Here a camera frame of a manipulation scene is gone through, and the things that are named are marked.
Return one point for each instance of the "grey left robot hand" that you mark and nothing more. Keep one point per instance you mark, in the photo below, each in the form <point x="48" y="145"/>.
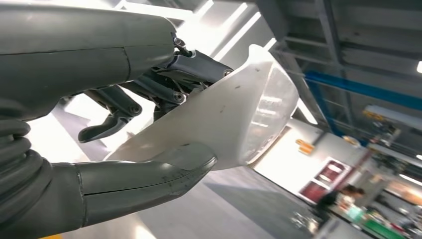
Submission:
<point x="66" y="59"/>

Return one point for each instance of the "ceiling light strip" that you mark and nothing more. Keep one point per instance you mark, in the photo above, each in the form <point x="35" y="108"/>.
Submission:
<point x="235" y="36"/>

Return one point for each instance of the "blue ceiling beam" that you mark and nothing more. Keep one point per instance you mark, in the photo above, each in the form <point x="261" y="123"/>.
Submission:
<point x="362" y="89"/>

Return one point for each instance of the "person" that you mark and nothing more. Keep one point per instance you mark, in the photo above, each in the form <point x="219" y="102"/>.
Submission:
<point x="333" y="198"/>

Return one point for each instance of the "green bin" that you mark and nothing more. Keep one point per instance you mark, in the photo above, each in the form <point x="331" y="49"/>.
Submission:
<point x="384" y="229"/>

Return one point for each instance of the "orange wall sign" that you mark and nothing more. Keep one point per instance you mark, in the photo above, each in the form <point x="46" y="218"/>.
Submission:
<point x="305" y="146"/>

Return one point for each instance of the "red wall poster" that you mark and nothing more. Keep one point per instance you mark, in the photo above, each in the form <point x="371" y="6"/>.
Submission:
<point x="313" y="193"/>
<point x="331" y="171"/>

